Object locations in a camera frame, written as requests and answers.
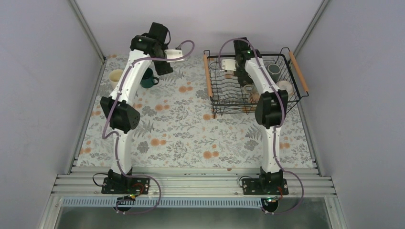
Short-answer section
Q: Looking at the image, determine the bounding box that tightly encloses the dark green mug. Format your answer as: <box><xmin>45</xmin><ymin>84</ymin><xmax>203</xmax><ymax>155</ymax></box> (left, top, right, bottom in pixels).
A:
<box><xmin>140</xmin><ymin>68</ymin><xmax>160</xmax><ymax>89</ymax></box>

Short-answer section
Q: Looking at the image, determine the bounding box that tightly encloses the dark grey mug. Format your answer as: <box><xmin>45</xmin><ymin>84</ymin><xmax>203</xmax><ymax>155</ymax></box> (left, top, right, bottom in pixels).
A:
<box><xmin>267</xmin><ymin>63</ymin><xmax>281</xmax><ymax>83</ymax></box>

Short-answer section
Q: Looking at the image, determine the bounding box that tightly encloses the cream ribbed mug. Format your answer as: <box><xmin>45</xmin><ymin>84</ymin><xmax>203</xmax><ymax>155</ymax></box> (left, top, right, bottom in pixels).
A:
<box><xmin>108</xmin><ymin>69</ymin><xmax>124</xmax><ymax>90</ymax></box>

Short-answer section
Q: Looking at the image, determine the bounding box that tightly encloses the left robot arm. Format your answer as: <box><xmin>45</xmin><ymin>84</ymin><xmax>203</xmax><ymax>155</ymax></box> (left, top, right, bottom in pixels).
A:
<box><xmin>100</xmin><ymin>22</ymin><xmax>173</xmax><ymax>175</ymax></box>

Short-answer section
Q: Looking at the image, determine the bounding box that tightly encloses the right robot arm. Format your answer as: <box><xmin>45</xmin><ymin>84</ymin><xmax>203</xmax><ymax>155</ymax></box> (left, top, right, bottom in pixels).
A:
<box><xmin>233</xmin><ymin>38</ymin><xmax>288</xmax><ymax>194</ymax></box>

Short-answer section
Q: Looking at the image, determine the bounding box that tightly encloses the floral pastel mug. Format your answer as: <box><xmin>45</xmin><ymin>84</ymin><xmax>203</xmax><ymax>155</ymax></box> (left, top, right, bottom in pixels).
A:
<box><xmin>243</xmin><ymin>83</ymin><xmax>260</xmax><ymax>104</ymax></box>

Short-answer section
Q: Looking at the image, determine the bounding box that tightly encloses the white mug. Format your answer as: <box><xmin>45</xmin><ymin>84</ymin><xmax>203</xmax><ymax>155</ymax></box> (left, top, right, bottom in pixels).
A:
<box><xmin>276</xmin><ymin>80</ymin><xmax>294</xmax><ymax>98</ymax></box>

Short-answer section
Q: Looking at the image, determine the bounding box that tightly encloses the floral tablecloth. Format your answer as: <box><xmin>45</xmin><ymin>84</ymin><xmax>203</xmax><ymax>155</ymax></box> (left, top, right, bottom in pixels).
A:
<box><xmin>77</xmin><ymin>55</ymin><xmax>313</xmax><ymax>168</ymax></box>

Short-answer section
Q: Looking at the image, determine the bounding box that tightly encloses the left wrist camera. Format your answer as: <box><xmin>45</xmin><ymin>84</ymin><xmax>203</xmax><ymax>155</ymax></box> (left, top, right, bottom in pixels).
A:
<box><xmin>164</xmin><ymin>49</ymin><xmax>185</xmax><ymax>62</ymax></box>

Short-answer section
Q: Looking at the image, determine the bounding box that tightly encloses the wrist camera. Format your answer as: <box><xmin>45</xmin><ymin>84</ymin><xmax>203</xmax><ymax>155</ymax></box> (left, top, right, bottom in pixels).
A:
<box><xmin>164</xmin><ymin>49</ymin><xmax>185</xmax><ymax>62</ymax></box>
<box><xmin>220</xmin><ymin>59</ymin><xmax>236</xmax><ymax>72</ymax></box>

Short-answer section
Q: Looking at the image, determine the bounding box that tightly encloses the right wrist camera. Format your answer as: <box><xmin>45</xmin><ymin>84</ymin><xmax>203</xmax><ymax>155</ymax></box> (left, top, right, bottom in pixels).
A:
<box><xmin>220</xmin><ymin>59</ymin><xmax>236</xmax><ymax>72</ymax></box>

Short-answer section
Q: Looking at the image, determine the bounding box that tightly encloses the black wire dish rack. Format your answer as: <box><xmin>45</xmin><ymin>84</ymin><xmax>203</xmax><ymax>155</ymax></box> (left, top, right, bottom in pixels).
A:
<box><xmin>203</xmin><ymin>47</ymin><xmax>309</xmax><ymax>116</ymax></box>

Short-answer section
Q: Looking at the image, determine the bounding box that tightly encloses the left wooden rack handle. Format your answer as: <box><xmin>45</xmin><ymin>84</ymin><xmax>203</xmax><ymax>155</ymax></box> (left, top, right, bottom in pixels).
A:
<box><xmin>203</xmin><ymin>54</ymin><xmax>213</xmax><ymax>98</ymax></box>

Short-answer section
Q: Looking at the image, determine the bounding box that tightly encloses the wooden rack handle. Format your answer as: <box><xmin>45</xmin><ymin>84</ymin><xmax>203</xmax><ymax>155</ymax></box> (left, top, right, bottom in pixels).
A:
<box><xmin>203</xmin><ymin>54</ymin><xmax>213</xmax><ymax>98</ymax></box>
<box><xmin>288</xmin><ymin>51</ymin><xmax>309</xmax><ymax>93</ymax></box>

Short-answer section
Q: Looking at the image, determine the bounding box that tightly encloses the right wooden rack handle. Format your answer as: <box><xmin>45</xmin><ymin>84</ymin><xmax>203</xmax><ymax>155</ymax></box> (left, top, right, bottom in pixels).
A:
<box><xmin>288</xmin><ymin>51</ymin><xmax>309</xmax><ymax>93</ymax></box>

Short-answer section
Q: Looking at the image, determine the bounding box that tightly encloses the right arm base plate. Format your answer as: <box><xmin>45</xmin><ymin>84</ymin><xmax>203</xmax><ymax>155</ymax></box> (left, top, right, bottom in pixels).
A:
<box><xmin>238</xmin><ymin>176</ymin><xmax>289</xmax><ymax>196</ymax></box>

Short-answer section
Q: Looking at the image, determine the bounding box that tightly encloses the aluminium rail frame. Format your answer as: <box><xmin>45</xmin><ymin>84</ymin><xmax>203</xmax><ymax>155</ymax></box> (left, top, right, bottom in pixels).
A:
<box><xmin>39</xmin><ymin>166</ymin><xmax>347</xmax><ymax>229</ymax></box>

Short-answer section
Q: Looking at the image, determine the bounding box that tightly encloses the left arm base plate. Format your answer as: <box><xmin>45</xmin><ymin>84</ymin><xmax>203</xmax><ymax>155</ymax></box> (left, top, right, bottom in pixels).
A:
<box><xmin>101</xmin><ymin>177</ymin><xmax>150</xmax><ymax>195</ymax></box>

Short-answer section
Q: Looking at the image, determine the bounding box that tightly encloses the slotted cable duct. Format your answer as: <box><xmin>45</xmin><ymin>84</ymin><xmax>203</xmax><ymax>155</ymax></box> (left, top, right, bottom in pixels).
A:
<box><xmin>62</xmin><ymin>197</ymin><xmax>262</xmax><ymax>208</ymax></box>

